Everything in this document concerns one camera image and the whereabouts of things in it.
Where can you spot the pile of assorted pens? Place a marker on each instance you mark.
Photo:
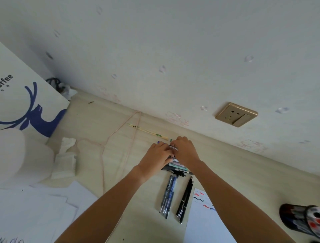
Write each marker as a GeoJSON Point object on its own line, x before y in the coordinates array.
{"type": "Point", "coordinates": [313, 220]}

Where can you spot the paper-wrapped chopsticks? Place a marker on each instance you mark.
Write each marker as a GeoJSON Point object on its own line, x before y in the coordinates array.
{"type": "Point", "coordinates": [150, 131]}

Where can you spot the person's left forearm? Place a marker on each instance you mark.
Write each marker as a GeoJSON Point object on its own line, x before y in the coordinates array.
{"type": "Point", "coordinates": [105, 207]}

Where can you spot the black click pen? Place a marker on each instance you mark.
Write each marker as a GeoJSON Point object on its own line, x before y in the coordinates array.
{"type": "Point", "coordinates": [180, 173]}

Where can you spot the light wooden table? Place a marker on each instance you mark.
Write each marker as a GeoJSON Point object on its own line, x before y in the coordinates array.
{"type": "Point", "coordinates": [250, 180]}

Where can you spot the person's right forearm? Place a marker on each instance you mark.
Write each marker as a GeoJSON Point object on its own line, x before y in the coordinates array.
{"type": "Point", "coordinates": [237, 207]}

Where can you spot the blank white paper sheet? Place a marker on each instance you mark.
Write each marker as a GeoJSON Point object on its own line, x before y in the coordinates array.
{"type": "Point", "coordinates": [37, 212]}

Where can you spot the crumpled white tissue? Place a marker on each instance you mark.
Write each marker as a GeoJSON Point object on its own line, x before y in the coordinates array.
{"type": "Point", "coordinates": [63, 162]}

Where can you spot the white paper sheet with squiggles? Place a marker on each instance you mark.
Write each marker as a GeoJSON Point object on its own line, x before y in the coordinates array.
{"type": "Point", "coordinates": [205, 225]}

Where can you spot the person's left hand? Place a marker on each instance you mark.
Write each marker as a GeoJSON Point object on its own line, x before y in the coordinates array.
{"type": "Point", "coordinates": [152, 162]}

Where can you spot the blue slim pen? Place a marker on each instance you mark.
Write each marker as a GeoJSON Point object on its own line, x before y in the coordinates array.
{"type": "Point", "coordinates": [171, 197]}

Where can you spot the small white scrap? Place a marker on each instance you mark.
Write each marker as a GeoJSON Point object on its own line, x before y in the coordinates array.
{"type": "Point", "coordinates": [67, 92]}

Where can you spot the black slim pen silver tip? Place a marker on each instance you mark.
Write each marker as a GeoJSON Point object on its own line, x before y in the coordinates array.
{"type": "Point", "coordinates": [186, 202]}
{"type": "Point", "coordinates": [183, 197]}

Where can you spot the white plastic bag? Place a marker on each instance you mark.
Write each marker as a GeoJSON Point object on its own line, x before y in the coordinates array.
{"type": "Point", "coordinates": [20, 100]}

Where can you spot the gold wall socket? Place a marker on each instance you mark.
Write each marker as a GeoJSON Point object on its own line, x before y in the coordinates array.
{"type": "Point", "coordinates": [232, 114]}

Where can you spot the black mesh cup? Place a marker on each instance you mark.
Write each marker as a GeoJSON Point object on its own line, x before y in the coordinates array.
{"type": "Point", "coordinates": [290, 217]}

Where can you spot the white rounded object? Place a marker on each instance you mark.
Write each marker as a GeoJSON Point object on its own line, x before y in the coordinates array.
{"type": "Point", "coordinates": [22, 160]}

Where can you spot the person's right hand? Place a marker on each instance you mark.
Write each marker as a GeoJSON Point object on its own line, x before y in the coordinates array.
{"type": "Point", "coordinates": [186, 152]}

